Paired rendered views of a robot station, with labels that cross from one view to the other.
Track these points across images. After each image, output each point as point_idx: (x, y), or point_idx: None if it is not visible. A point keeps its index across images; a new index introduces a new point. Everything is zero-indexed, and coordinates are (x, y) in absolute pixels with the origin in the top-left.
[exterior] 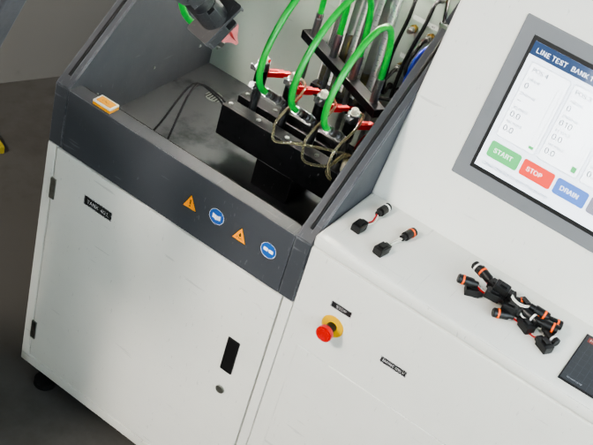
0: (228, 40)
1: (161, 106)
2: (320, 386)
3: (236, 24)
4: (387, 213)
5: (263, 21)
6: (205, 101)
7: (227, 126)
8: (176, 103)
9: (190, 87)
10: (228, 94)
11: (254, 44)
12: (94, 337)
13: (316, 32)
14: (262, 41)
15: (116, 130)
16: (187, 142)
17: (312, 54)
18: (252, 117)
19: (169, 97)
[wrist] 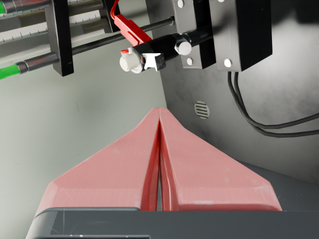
0: (199, 152)
1: (262, 144)
2: None
3: (38, 216)
4: None
5: (104, 128)
6: (214, 113)
7: (260, 41)
8: (313, 130)
9: (212, 135)
10: (186, 101)
11: (129, 118)
12: None
13: (47, 55)
14: (121, 114)
15: None
16: (294, 83)
17: (87, 57)
18: (225, 8)
19: (241, 144)
